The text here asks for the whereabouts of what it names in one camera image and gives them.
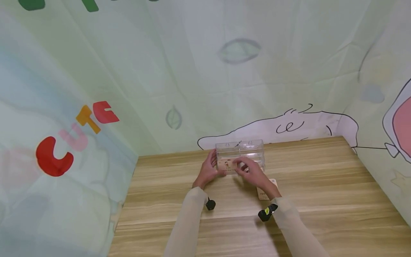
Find person's left hand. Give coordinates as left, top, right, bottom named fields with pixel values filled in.
left=192, top=149, right=227, bottom=190

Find person's right hand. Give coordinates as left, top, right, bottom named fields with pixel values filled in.
left=232, top=156, right=282, bottom=200

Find clear plastic box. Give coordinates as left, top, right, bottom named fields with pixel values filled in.
left=215, top=140, right=266, bottom=175

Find beige printed card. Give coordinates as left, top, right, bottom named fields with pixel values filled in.
left=257, top=178, right=279, bottom=201
left=217, top=159, right=244, bottom=175

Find person's right forearm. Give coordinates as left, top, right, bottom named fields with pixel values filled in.
left=272, top=197, right=331, bottom=257

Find person's left forearm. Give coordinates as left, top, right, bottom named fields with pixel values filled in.
left=163, top=187, right=209, bottom=257

